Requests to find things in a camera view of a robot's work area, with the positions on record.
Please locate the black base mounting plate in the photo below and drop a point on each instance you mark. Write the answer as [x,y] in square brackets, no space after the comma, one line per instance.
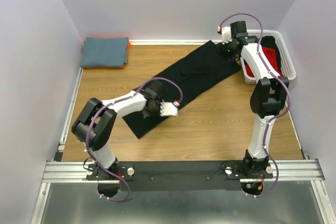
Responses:
[172,176]

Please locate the black garment in basket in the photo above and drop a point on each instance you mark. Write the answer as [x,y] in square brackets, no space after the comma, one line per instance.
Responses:
[269,42]

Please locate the aluminium frame rail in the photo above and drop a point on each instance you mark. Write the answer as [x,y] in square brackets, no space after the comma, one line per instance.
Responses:
[217,125]

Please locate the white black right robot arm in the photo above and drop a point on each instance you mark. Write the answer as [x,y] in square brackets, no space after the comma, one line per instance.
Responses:
[266,102]

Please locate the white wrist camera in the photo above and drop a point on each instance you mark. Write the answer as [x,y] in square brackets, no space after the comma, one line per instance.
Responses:
[169,108]
[225,33]

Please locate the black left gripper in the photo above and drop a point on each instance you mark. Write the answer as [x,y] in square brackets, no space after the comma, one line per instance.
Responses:
[151,107]

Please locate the red t-shirt in basket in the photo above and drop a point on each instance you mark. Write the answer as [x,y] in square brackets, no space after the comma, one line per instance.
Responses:
[273,59]

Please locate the folded blue t-shirt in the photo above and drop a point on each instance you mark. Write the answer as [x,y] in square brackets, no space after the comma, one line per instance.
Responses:
[105,52]

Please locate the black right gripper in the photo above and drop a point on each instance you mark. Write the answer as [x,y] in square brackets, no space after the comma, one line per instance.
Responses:
[230,51]

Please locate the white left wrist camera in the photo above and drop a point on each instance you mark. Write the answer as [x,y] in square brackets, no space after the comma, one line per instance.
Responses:
[169,108]

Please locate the black t-shirt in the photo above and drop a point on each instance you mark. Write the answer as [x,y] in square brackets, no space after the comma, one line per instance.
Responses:
[194,74]

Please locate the white plastic laundry basket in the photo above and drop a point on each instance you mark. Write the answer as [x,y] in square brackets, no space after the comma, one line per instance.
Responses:
[287,67]

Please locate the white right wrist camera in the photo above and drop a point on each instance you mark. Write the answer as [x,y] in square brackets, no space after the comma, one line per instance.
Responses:
[225,33]

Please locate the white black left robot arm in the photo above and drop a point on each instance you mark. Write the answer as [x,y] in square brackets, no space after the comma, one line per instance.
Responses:
[94,124]

